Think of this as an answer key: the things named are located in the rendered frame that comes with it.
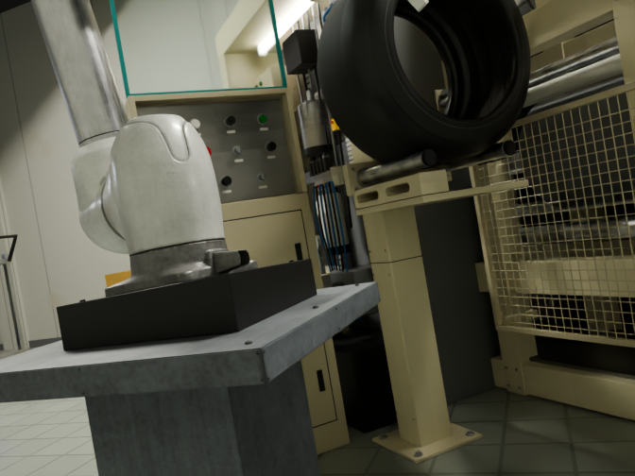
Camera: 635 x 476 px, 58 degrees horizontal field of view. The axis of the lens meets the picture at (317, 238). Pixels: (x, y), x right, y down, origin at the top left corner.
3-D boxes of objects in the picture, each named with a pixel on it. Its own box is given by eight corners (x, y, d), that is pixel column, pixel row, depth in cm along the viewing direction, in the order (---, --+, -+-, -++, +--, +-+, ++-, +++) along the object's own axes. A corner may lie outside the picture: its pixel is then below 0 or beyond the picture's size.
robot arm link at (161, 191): (145, 248, 82) (118, 99, 83) (110, 262, 97) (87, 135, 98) (245, 234, 92) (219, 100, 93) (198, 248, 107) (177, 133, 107)
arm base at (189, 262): (207, 277, 79) (199, 237, 79) (101, 297, 90) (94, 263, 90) (281, 263, 95) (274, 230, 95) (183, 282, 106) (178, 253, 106)
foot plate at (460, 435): (372, 441, 202) (371, 434, 202) (434, 418, 213) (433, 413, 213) (416, 464, 178) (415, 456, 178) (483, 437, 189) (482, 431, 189)
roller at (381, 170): (358, 185, 180) (356, 171, 180) (370, 183, 182) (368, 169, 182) (424, 166, 149) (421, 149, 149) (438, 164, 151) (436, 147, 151)
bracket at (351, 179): (346, 196, 181) (341, 165, 181) (447, 181, 198) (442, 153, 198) (351, 195, 178) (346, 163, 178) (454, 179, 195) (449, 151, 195)
